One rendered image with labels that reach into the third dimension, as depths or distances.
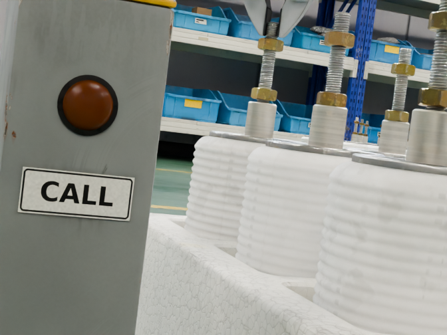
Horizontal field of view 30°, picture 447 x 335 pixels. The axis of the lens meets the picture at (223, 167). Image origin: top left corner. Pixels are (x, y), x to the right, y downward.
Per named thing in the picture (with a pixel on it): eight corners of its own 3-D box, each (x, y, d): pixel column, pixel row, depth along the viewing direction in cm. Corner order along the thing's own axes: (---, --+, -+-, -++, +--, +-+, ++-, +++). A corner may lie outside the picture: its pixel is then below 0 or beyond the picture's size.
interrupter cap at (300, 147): (322, 159, 48) (324, 147, 48) (241, 147, 54) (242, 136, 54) (408, 169, 53) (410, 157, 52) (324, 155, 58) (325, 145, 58)
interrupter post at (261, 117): (266, 147, 63) (272, 103, 62) (237, 143, 64) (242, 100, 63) (277, 147, 65) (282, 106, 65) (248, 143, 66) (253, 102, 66)
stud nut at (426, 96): (431, 105, 41) (434, 88, 41) (409, 104, 42) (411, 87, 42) (461, 110, 42) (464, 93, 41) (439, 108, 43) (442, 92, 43)
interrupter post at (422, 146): (434, 176, 44) (443, 113, 43) (459, 181, 41) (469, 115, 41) (393, 171, 43) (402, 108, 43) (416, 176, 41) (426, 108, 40)
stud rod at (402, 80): (385, 139, 69) (398, 48, 68) (397, 141, 69) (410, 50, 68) (389, 140, 68) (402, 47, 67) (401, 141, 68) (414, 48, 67)
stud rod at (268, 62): (251, 119, 64) (265, 21, 64) (263, 120, 65) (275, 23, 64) (258, 119, 63) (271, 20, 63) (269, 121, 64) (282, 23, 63)
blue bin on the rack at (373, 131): (321, 136, 594) (325, 107, 593) (366, 142, 610) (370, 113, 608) (359, 141, 549) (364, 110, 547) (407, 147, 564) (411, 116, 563)
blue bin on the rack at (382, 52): (328, 62, 595) (332, 32, 593) (374, 69, 609) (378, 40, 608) (366, 60, 548) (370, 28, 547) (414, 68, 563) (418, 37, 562)
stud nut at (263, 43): (254, 48, 64) (255, 38, 64) (273, 52, 65) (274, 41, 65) (267, 48, 63) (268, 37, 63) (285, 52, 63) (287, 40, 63)
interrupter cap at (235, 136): (287, 151, 59) (289, 141, 59) (192, 137, 62) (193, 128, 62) (318, 152, 66) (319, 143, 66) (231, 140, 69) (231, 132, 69)
